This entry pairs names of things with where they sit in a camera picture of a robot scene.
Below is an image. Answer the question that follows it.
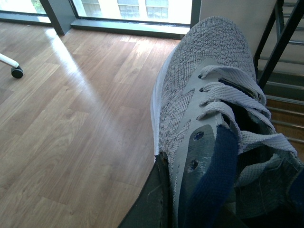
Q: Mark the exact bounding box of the black metal shoe rack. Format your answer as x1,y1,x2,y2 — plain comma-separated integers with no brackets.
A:
253,0,304,148

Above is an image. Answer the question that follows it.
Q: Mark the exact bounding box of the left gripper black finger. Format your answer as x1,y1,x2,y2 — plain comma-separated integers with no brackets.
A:
118,152,170,228

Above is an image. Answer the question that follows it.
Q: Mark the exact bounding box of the white chair with grey seat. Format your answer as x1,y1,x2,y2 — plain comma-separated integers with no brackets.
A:
0,54,23,78

